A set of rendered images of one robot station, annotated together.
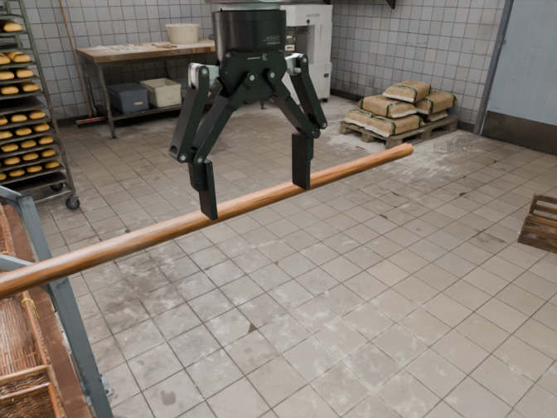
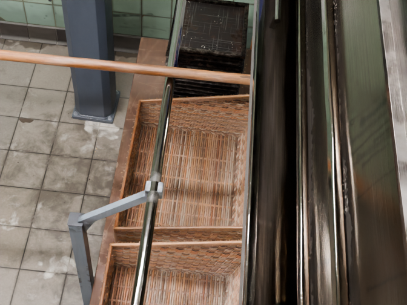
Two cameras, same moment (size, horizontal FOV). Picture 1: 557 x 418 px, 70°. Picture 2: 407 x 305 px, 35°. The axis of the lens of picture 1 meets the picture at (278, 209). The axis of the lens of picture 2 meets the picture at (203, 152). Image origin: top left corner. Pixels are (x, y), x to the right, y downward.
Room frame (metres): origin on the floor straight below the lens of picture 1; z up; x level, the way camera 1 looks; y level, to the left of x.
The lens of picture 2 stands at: (1.26, 1.30, 2.59)
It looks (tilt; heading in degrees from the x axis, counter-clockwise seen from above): 54 degrees down; 216
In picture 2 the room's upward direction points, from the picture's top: 7 degrees clockwise
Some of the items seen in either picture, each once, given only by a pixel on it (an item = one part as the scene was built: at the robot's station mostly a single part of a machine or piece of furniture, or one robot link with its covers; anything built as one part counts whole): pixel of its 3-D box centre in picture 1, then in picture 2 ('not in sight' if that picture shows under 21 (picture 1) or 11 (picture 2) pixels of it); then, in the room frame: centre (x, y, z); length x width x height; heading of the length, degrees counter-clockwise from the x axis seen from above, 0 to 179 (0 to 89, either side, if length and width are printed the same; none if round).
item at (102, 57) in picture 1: (180, 81); not in sight; (5.35, 1.28, 0.45); 2.20 x 0.80 x 0.90; 127
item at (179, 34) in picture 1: (183, 34); not in sight; (5.51, 1.21, 1.01); 0.43 x 0.42 x 0.21; 127
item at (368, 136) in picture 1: (399, 126); not in sight; (4.65, -1.44, 0.07); 1.20 x 0.80 x 0.14; 127
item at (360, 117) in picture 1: (371, 114); not in sight; (4.62, -1.09, 0.22); 0.62 x 0.36 x 0.15; 132
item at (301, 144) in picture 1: (301, 161); not in sight; (0.48, -0.03, 1.32); 0.03 x 0.01 x 0.07; 36
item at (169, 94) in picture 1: (161, 92); not in sight; (5.19, 1.50, 0.35); 0.50 x 0.36 x 0.24; 38
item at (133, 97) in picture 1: (128, 97); not in sight; (4.93, 1.84, 0.35); 0.50 x 0.36 x 0.24; 37
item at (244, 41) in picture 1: (251, 56); not in sight; (0.45, 0.03, 1.45); 0.08 x 0.07 x 0.09; 126
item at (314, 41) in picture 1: (296, 56); not in sight; (6.01, -0.26, 0.66); 0.92 x 0.59 x 1.32; 127
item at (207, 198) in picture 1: (205, 187); not in sight; (0.40, 0.08, 1.32); 0.03 x 0.01 x 0.07; 36
